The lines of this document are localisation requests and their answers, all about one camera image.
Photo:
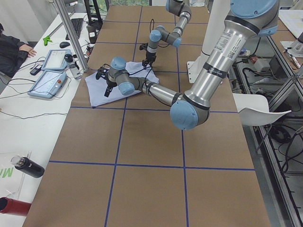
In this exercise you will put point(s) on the red cylinder bottle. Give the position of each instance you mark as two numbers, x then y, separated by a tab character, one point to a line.
14	207

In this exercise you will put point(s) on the green plastic toy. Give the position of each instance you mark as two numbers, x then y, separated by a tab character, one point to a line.
47	40

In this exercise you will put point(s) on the grey aluminium frame post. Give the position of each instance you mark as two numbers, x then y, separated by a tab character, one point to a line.
61	8

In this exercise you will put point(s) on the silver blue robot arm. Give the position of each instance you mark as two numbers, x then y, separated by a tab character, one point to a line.
178	8
246	19

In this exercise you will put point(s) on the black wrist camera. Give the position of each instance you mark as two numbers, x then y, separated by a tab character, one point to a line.
143	46
102	72

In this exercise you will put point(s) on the person in dark jacket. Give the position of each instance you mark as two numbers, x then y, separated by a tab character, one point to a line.
13	53

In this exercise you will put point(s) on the white plastic chair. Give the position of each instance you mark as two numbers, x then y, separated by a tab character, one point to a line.
254	110

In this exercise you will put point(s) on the blue teach pendant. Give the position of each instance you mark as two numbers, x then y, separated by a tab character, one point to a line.
48	84
55	60

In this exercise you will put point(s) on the dark tumbler with label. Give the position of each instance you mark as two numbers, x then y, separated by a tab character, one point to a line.
92	34

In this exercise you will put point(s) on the black computer keyboard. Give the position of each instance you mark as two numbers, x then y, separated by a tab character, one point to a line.
77	25

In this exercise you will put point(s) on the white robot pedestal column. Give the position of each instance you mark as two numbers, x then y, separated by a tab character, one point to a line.
215	27

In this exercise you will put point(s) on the black thermos bottle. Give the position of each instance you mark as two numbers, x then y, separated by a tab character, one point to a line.
27	166

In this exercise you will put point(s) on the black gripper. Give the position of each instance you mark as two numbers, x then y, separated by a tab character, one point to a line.
109	83
150	56

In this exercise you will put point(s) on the black monitor stand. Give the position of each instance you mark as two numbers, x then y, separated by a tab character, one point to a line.
93	13

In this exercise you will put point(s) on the upper blue teach pendant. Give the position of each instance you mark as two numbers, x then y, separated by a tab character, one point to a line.
55	60

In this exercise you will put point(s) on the black computer mouse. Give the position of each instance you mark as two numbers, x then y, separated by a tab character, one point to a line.
64	44

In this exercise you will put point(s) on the brown table cover mat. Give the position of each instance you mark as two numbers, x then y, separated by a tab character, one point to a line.
125	164

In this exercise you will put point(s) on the clear water bottle black cap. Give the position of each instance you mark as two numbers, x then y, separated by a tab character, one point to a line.
72	65

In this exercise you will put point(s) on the lower blue teach pendant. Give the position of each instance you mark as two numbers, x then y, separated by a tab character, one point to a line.
48	84

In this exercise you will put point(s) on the black mobile phone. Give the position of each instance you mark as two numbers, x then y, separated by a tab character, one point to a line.
36	70

